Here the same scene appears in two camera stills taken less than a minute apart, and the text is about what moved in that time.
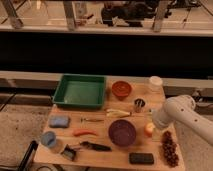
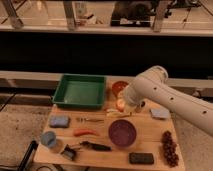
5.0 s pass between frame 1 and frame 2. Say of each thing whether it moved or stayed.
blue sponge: stayed
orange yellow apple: moved
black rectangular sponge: stayed
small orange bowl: stayed
